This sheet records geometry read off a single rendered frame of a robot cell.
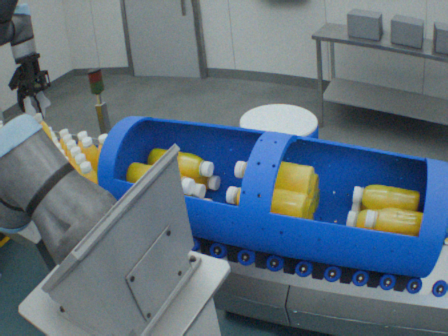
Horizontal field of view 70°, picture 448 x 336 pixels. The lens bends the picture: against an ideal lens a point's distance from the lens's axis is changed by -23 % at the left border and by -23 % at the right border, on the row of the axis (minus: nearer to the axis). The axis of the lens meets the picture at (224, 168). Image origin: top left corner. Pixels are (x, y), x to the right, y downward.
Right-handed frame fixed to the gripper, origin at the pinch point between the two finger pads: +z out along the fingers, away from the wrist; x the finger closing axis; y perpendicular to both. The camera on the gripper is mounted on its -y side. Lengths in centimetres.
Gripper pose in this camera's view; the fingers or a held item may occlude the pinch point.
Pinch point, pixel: (36, 117)
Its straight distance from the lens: 115.0
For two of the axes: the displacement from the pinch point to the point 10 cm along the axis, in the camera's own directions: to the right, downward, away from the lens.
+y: 9.0, 1.5, -4.0
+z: 0.9, 8.4, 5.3
